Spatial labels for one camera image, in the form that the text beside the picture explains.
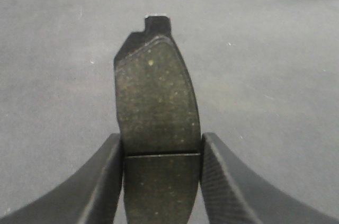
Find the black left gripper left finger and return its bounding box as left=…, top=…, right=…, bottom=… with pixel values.
left=1, top=133, right=123, bottom=223

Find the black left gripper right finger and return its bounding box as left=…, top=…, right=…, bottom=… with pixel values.
left=200, top=132, right=338, bottom=223

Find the brake pad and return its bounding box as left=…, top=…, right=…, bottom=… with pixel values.
left=114, top=14, right=201, bottom=223

